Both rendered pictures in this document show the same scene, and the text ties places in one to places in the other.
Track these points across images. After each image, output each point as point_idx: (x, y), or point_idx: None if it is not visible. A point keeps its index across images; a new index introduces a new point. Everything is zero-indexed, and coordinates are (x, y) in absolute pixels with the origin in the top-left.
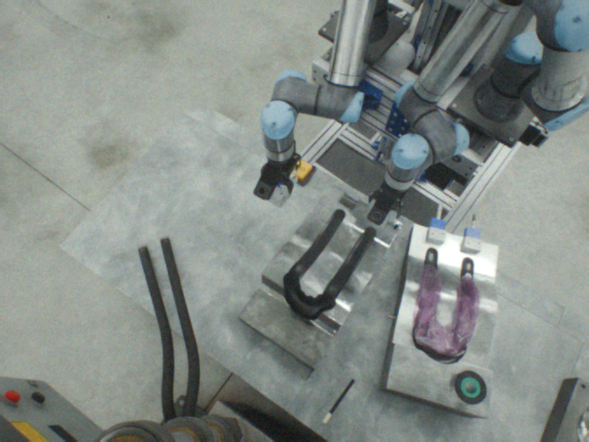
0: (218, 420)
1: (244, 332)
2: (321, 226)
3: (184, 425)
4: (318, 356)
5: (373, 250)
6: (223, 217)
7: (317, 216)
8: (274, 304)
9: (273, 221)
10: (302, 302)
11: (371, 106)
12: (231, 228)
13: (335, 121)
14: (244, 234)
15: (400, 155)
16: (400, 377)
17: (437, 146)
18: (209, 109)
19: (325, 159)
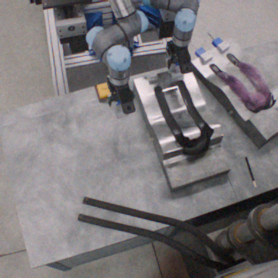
0: (237, 221)
1: (179, 194)
2: (156, 104)
3: (259, 211)
4: (226, 162)
5: (192, 90)
6: (96, 156)
7: (148, 100)
8: (181, 163)
9: (124, 129)
10: (192, 147)
11: (98, 25)
12: (108, 156)
13: (53, 61)
14: (118, 152)
15: (186, 24)
16: (266, 129)
17: (192, 7)
18: (11, 110)
19: (72, 86)
